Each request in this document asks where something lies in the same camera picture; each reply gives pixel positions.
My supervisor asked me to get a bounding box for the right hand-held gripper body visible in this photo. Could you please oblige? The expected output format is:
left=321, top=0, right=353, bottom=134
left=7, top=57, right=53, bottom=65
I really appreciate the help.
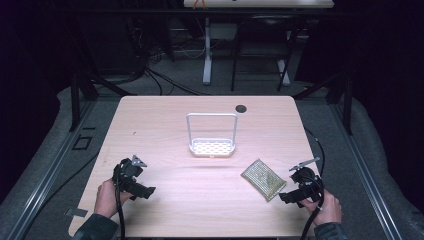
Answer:
left=287, top=156, right=325, bottom=203

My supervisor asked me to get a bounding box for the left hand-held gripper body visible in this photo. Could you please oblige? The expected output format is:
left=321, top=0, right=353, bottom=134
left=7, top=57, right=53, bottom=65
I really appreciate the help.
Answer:
left=112, top=154, right=148, bottom=195

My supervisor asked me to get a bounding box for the person's right hand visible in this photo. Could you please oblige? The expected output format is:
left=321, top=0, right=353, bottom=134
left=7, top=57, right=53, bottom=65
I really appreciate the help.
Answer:
left=299, top=188, right=343, bottom=227

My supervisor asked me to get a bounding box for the person's left hand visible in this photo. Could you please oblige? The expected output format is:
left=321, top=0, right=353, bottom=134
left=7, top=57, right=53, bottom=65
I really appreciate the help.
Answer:
left=93, top=178, right=135, bottom=220

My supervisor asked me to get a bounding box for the yellow-green sponge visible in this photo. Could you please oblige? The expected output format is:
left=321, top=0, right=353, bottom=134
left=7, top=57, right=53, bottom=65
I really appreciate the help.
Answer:
left=240, top=158, right=288, bottom=203

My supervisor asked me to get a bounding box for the grey tape strip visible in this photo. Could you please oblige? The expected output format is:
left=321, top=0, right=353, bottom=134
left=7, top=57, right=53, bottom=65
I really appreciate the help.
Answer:
left=64, top=207, right=89, bottom=218

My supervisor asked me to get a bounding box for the white desk leg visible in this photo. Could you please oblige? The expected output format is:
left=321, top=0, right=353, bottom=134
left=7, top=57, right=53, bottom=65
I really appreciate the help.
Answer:
left=202, top=16, right=214, bottom=86

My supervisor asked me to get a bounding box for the black chair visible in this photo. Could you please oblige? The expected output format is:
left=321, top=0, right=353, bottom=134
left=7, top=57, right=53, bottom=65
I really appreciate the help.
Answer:
left=230, top=14, right=302, bottom=93

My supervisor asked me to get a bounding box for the white background desk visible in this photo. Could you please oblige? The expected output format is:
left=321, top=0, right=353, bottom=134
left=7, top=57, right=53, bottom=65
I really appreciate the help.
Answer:
left=183, top=0, right=335, bottom=9

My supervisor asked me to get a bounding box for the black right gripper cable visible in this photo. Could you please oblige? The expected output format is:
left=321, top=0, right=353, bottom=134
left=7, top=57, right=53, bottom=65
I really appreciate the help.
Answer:
left=299, top=127, right=326, bottom=240

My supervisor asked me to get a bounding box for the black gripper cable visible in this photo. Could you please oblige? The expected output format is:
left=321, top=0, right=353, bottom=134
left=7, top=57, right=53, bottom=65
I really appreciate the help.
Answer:
left=299, top=127, right=326, bottom=240
left=113, top=161, right=127, bottom=240

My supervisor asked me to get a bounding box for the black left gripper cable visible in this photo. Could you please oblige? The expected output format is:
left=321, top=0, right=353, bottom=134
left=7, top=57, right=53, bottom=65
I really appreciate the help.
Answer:
left=113, top=161, right=127, bottom=240

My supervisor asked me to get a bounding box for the white wire sponge rack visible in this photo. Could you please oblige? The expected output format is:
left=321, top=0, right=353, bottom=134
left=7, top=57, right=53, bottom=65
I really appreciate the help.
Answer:
left=186, top=112, right=239, bottom=159

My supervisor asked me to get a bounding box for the black metal frame stand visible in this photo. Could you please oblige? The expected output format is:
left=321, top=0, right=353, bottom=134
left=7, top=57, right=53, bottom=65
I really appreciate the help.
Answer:
left=292, top=66, right=355, bottom=136
left=67, top=19, right=138, bottom=133

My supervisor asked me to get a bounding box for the bundle of floor cables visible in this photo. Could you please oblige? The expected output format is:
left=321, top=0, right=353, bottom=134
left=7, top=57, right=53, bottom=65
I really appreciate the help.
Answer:
left=123, top=13, right=214, bottom=98

